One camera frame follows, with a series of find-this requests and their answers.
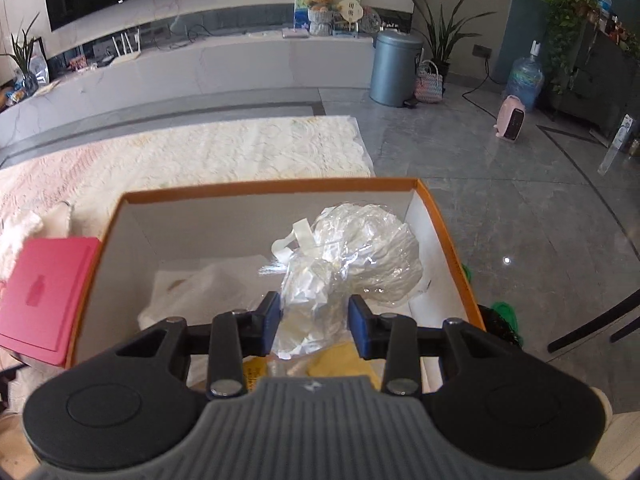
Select orange cardboard box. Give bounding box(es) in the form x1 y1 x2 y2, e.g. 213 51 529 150
64 177 489 396

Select round paper fan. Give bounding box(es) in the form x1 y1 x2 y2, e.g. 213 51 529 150
337 0 362 36

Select cream sofa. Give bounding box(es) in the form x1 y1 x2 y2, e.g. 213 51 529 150
592 387 619 441

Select black mesh basket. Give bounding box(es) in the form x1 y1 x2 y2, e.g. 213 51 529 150
477 303 524 349

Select yellow snack packet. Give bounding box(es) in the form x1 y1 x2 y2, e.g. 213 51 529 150
242 357 274 394

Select green picture board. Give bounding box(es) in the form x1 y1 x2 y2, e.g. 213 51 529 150
293 0 364 31

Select crumpled plastic bag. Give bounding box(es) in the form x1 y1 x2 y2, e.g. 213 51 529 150
29 54 51 86

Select pink heater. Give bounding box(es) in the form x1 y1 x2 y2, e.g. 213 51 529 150
492 94 526 144

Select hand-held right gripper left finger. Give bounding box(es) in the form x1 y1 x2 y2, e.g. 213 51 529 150
114 290 282 401

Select pothos plant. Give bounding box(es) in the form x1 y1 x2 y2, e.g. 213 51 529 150
524 0 601 96

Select dark cabinet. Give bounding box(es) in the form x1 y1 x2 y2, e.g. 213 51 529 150
549 24 640 134

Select clear plastic bag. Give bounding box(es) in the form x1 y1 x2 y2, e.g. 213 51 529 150
257 201 431 361

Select teddy bear bouquet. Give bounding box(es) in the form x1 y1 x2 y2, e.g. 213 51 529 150
305 0 337 36

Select glass plate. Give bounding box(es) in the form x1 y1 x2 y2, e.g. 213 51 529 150
360 7 384 34

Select potted snake plant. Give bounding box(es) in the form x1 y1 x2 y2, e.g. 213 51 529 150
403 0 496 79

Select woven basket bag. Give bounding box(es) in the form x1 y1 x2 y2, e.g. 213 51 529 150
413 59 445 104

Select black power cable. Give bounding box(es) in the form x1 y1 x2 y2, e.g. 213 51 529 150
462 54 506 116

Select blue water jug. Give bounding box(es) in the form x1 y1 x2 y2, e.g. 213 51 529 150
505 39 545 111

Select white knit cloth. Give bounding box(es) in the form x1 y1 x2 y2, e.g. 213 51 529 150
0 209 46 286

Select red box with clear front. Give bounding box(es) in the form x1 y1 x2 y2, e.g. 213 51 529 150
0 236 104 369

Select lace tablecloth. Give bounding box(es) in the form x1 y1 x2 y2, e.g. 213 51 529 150
0 114 377 281

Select green plant in glass vase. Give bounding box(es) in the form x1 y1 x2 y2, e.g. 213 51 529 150
0 12 49 94

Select white router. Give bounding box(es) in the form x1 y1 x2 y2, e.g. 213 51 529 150
110 29 144 64

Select black metal frame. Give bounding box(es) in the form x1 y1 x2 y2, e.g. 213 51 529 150
547 289 640 356

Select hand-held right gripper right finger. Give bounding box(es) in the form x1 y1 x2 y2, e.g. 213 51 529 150
348 293 506 397

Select blue-grey trash can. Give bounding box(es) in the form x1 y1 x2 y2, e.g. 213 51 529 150
368 29 424 109

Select yellow cloth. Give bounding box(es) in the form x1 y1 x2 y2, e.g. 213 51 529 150
307 342 386 391

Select white marble TV console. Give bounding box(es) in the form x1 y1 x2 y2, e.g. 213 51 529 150
0 29 381 151

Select black cables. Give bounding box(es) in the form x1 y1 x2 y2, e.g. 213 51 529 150
172 22 251 51

